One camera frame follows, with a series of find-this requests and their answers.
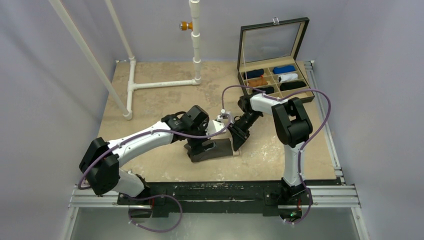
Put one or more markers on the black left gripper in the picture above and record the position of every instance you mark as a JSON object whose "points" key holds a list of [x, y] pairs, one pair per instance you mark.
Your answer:
{"points": [[197, 147]]}

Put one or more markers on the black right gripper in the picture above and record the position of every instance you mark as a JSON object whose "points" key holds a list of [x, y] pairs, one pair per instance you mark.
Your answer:
{"points": [[240, 129]]}

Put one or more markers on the dark grey boxer underwear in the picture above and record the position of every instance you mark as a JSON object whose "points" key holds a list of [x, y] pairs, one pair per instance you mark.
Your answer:
{"points": [[223, 148]]}

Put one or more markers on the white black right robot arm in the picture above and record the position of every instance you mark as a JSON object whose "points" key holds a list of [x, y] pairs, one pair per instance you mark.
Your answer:
{"points": [[293, 128]]}

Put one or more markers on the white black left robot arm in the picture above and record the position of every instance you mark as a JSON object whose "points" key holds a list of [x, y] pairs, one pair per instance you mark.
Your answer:
{"points": [[102, 163]]}

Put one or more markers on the brown rolled underwear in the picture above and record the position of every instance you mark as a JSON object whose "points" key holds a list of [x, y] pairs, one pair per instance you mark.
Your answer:
{"points": [[257, 82]]}

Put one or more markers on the navy rolled underwear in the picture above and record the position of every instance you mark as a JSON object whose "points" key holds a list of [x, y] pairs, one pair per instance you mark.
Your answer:
{"points": [[257, 73]]}

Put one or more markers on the black rolled underwear right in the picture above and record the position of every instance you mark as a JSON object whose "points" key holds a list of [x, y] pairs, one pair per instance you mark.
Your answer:
{"points": [[292, 85]]}

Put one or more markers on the white rolled underwear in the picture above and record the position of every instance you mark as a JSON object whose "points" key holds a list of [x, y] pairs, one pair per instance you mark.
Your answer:
{"points": [[286, 77]]}

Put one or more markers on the blue rolled underwear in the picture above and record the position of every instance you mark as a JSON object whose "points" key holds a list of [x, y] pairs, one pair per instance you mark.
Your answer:
{"points": [[283, 69]]}

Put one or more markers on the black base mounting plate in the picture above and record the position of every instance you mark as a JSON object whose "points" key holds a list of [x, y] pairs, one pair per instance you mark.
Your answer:
{"points": [[219, 197]]}

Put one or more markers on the beige compartment organizer box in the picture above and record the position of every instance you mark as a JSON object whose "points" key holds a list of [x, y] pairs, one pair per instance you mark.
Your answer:
{"points": [[269, 45]]}

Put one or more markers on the orange knob on pipe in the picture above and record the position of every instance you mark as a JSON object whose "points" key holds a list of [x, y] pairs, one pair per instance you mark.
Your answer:
{"points": [[185, 26]]}

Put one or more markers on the white pvc pipe frame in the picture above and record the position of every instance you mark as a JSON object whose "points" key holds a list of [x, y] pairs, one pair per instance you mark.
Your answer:
{"points": [[126, 109]]}

